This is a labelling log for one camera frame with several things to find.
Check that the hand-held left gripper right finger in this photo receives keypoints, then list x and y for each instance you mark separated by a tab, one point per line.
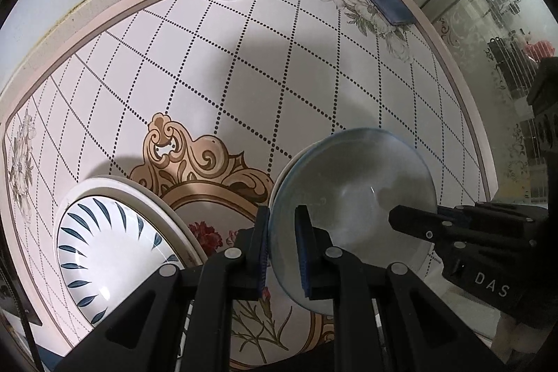
304	250

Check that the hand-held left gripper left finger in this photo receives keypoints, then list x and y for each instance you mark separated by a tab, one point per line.
263	250

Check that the blue striped plate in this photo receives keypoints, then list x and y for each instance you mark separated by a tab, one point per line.
109	250

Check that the frosted glass sliding door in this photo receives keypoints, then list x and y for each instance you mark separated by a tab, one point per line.
479	49

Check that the plain white bowl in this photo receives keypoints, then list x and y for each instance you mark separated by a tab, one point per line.
348	180

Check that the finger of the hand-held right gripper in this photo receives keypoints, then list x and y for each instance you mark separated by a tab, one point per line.
427	224
545	110

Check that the floral diamond-pattern tablecloth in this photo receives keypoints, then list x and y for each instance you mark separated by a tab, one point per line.
218	71

